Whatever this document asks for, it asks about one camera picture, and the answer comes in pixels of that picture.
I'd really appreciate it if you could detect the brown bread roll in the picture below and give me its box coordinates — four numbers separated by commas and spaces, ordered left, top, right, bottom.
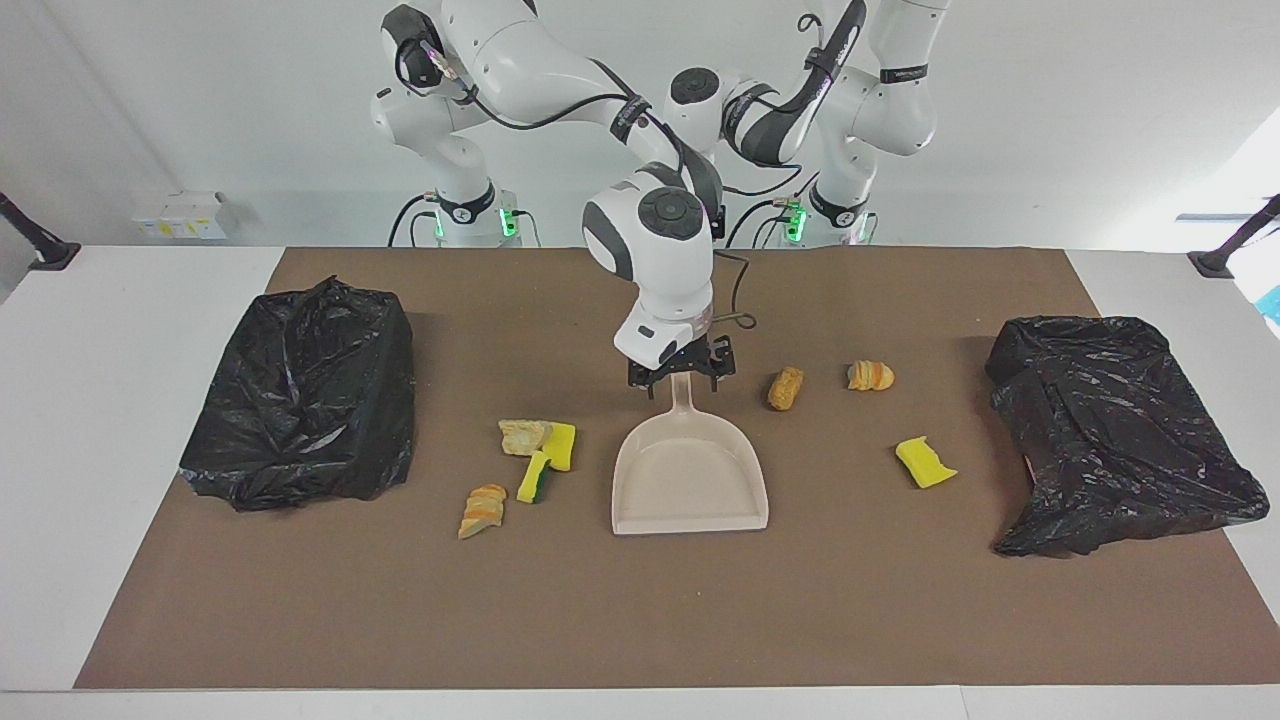
766, 365, 806, 412

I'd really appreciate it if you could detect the beige plastic dustpan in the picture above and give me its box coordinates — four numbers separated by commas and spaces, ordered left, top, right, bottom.
611, 372, 770, 537

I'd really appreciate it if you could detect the yellow green-backed sponge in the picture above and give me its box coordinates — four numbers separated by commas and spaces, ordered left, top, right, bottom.
516, 450, 554, 506
540, 422, 578, 473
894, 436, 959, 490

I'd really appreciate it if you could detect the pale bread chunk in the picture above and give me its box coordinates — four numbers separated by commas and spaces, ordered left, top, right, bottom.
498, 418, 553, 458

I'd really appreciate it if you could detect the sliced bread loaf piece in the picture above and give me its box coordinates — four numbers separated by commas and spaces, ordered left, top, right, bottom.
457, 483, 508, 541

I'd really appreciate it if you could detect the black trash bag bin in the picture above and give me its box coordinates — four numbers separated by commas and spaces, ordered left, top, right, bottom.
179, 276, 417, 513
984, 315, 1271, 558

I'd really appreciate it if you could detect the brown table mat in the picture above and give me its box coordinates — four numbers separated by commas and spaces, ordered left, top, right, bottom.
75, 247, 1280, 691

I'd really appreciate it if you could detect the black clamp stand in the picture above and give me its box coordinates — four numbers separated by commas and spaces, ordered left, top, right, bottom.
0, 190, 82, 273
1187, 193, 1280, 280

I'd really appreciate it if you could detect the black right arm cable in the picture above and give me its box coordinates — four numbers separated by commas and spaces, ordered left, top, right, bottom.
395, 10, 757, 331

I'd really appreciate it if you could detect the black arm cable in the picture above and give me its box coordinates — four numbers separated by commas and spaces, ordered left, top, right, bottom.
715, 10, 871, 201
395, 10, 757, 331

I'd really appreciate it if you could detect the black base power cable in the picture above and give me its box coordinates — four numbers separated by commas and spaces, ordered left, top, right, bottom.
388, 194, 441, 248
725, 198, 801, 249

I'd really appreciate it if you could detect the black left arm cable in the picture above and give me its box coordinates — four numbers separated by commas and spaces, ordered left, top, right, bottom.
715, 10, 871, 201

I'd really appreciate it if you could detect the white wall socket box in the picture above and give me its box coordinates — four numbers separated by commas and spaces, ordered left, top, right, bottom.
132, 192, 229, 241

